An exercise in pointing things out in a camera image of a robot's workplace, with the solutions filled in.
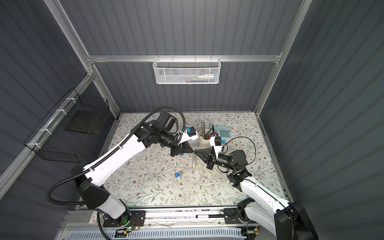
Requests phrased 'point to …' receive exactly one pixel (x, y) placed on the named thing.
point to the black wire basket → (68, 131)
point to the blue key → (177, 174)
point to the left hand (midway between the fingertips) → (192, 150)
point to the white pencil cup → (203, 143)
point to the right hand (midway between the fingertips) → (197, 155)
